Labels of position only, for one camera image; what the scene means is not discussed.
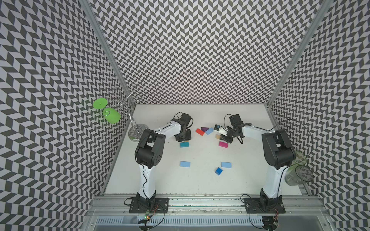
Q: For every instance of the grey transparent glass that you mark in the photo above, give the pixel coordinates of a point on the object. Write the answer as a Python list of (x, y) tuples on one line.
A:
[(298, 174)]

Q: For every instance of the upper green cup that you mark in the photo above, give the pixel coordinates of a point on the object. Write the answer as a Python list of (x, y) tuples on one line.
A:
[(100, 103)]

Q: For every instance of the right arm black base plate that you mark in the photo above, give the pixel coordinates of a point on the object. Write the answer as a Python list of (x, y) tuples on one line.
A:
[(264, 206)]

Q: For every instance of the aluminium front rail frame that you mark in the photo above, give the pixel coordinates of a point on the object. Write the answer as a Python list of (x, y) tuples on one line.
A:
[(206, 212)]

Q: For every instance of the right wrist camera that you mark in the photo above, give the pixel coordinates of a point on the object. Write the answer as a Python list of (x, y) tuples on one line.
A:
[(220, 129)]

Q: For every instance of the teal rectangular block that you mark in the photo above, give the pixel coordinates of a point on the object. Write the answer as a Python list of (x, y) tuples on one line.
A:
[(184, 144)]

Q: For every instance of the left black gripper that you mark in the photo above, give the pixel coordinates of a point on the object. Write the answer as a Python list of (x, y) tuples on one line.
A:
[(188, 137)]

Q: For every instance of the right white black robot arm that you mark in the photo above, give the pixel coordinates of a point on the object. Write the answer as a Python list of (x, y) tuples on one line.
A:
[(278, 153)]

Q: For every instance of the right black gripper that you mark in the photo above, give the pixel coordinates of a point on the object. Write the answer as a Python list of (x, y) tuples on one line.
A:
[(226, 138)]

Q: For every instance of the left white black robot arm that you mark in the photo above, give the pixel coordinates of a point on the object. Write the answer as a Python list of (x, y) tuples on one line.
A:
[(149, 151)]

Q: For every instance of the green transparent glass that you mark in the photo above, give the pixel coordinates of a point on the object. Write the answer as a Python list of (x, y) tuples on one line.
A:
[(300, 160)]

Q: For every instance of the red rectangular block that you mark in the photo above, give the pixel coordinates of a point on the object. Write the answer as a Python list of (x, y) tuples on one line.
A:
[(200, 132)]

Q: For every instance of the dark blue cube block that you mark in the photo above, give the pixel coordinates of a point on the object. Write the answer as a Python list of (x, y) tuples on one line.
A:
[(218, 171)]

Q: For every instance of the green cup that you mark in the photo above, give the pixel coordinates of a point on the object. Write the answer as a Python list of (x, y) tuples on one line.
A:
[(111, 115), (100, 103)]

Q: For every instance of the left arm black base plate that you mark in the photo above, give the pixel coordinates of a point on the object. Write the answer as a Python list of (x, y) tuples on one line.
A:
[(141, 205)]

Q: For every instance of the light blue block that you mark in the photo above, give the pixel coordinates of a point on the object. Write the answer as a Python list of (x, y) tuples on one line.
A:
[(185, 164), (209, 131), (226, 165)]

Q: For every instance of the lower green cup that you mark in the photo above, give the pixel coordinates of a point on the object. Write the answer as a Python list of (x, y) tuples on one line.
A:
[(111, 115)]

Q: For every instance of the magenta rectangular block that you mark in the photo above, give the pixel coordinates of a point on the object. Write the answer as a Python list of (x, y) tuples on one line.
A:
[(223, 144)]

